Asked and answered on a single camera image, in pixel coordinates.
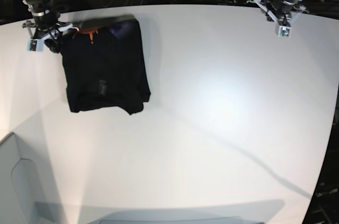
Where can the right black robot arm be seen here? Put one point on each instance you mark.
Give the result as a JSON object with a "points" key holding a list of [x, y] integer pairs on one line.
{"points": [[37, 6]]}

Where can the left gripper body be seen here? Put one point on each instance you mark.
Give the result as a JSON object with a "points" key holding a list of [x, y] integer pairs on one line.
{"points": [[279, 16]]}

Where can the white plastic bin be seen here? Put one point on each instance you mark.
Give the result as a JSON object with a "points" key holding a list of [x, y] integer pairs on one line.
{"points": [[22, 196]]}

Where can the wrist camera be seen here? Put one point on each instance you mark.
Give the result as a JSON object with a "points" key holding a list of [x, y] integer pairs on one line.
{"points": [[35, 45], [283, 31]]}

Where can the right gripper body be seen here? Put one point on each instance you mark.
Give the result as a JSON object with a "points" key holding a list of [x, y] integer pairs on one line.
{"points": [[46, 25]]}

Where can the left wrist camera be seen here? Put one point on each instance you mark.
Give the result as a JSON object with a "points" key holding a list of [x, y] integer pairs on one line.
{"points": [[283, 31]]}

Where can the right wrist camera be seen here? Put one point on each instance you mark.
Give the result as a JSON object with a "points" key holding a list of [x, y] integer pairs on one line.
{"points": [[35, 45]]}

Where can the black T-shirt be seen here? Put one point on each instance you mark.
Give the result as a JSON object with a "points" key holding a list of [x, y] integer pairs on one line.
{"points": [[104, 65]]}

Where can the black equipment at right edge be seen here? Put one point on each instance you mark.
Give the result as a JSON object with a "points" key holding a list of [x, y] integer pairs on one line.
{"points": [[323, 207]]}

